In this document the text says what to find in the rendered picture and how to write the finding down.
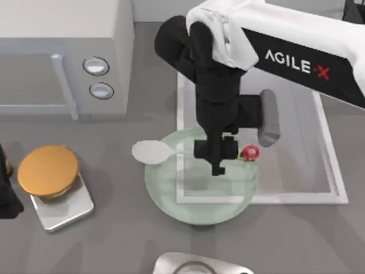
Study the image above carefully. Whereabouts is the round microwave knob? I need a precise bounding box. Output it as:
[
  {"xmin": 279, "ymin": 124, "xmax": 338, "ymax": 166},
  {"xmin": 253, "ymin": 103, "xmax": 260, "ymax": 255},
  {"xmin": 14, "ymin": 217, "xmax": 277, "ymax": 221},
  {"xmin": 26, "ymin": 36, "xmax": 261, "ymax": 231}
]
[
  {"xmin": 82, "ymin": 55, "xmax": 111, "ymax": 77},
  {"xmin": 88, "ymin": 82, "xmax": 115, "ymax": 101}
]

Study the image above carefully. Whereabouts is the grey rounded metal object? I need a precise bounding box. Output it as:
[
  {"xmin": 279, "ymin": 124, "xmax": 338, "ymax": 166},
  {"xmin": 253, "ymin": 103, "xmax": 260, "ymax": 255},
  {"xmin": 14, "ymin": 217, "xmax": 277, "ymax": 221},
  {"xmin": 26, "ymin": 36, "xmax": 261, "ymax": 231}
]
[{"xmin": 150, "ymin": 251, "xmax": 255, "ymax": 274}]

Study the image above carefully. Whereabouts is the orange lidded round jar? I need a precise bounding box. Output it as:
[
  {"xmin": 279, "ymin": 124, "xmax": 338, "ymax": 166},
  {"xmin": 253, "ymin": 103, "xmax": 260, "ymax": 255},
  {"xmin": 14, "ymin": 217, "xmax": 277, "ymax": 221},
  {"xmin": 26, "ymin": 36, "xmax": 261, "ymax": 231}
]
[{"xmin": 17, "ymin": 145, "xmax": 80, "ymax": 199}]

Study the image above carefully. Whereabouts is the pale microwave oven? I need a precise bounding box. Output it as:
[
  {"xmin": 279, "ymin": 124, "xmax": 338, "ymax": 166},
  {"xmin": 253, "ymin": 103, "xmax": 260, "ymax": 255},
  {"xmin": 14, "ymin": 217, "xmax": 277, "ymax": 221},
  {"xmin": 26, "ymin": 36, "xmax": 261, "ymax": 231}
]
[{"xmin": 0, "ymin": 0, "xmax": 135, "ymax": 121}]

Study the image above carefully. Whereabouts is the pale green round plate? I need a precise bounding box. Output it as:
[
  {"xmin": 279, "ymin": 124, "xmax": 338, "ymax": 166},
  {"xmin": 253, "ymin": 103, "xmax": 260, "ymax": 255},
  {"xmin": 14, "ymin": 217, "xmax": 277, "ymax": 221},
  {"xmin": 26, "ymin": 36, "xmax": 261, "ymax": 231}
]
[{"xmin": 144, "ymin": 127, "xmax": 261, "ymax": 227}]

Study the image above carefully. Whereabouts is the white sink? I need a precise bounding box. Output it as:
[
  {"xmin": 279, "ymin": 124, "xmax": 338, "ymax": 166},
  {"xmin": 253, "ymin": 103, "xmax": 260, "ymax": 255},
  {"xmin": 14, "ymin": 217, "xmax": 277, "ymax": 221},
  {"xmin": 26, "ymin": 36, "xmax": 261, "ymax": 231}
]
[{"xmin": 176, "ymin": 70, "xmax": 349, "ymax": 205}]

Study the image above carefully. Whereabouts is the white spoon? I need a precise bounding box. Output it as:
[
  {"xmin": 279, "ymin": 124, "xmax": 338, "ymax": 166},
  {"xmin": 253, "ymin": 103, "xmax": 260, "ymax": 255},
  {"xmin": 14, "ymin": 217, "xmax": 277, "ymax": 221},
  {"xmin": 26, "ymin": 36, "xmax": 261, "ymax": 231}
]
[{"xmin": 131, "ymin": 139, "xmax": 196, "ymax": 166}]

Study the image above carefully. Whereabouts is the microwave oven door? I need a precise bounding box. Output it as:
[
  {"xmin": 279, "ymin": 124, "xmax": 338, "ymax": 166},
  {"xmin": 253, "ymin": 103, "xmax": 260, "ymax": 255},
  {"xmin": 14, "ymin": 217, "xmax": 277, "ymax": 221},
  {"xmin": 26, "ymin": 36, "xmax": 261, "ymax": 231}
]
[{"xmin": 0, "ymin": 53, "xmax": 78, "ymax": 115}]

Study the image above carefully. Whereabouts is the microwave door handle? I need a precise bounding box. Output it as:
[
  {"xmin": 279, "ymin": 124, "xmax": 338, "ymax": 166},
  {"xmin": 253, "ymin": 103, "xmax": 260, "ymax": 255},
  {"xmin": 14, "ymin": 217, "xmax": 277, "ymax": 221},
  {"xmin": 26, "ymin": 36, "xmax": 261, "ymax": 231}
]
[{"xmin": 50, "ymin": 53, "xmax": 79, "ymax": 120}]

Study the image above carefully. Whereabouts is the small red strawberry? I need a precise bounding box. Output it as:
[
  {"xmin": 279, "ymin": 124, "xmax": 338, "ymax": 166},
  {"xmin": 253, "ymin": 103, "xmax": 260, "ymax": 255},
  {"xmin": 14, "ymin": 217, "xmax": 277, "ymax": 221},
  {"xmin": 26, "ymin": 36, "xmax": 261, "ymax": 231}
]
[{"xmin": 238, "ymin": 144, "xmax": 262, "ymax": 163}]

